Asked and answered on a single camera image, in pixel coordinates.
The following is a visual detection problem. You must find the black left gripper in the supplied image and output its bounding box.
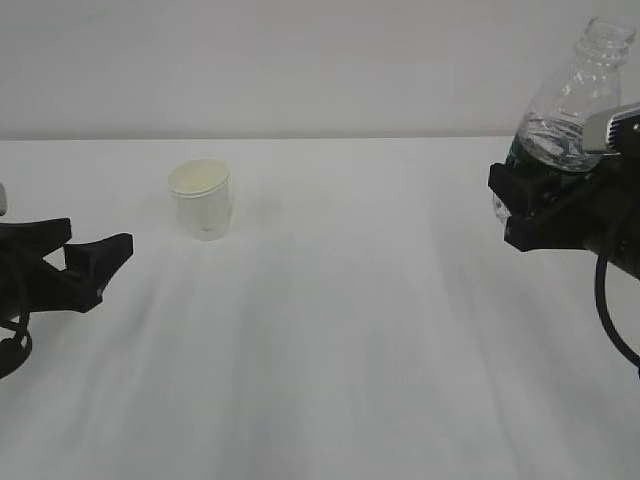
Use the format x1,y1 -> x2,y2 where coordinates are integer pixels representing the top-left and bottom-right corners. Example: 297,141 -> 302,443
1,218 -> 134,330

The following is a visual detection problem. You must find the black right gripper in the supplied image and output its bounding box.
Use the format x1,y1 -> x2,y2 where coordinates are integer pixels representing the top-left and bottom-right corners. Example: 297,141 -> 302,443
488,155 -> 639,253

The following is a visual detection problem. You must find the clear green-label water bottle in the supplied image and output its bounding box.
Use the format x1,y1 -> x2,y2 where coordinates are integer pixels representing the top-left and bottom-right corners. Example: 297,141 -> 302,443
505,17 -> 637,193

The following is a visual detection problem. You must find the white paper cup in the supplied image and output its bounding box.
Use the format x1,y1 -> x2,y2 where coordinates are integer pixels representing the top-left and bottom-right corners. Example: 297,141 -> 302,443
167,158 -> 232,241

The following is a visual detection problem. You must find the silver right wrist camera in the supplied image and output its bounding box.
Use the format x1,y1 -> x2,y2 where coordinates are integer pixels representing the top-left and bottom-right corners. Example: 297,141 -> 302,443
581,102 -> 639,156

